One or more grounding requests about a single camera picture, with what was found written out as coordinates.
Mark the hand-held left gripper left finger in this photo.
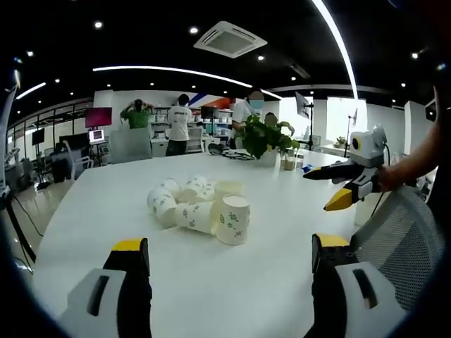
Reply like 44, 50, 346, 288
58, 237, 153, 338

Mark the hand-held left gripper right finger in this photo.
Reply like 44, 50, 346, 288
305, 232, 420, 338

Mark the pile of white paper cups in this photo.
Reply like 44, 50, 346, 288
147, 174, 252, 246

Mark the person's right hand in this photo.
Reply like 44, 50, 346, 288
378, 164, 400, 193

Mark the glass jar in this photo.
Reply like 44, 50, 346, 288
280, 147, 304, 172

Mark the grey mesh office chair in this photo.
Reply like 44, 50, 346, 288
351, 184, 447, 311

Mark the monitor on black stand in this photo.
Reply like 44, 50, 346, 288
294, 90, 322, 150

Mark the green potted plant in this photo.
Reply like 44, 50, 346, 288
238, 113, 301, 167

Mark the white table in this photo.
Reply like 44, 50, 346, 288
31, 148, 359, 338

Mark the white storage shelf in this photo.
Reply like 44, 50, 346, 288
147, 104, 234, 156

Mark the black and white office chair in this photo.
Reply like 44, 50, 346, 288
51, 139, 94, 183

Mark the grey chair back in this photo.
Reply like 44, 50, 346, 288
108, 129, 154, 165

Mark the ceiling air conditioner vent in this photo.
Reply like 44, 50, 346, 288
193, 20, 268, 59

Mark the pink screen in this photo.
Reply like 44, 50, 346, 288
84, 106, 113, 129

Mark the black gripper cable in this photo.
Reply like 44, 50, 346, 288
369, 139, 393, 220

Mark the black floor cable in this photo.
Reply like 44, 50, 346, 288
9, 195, 44, 237

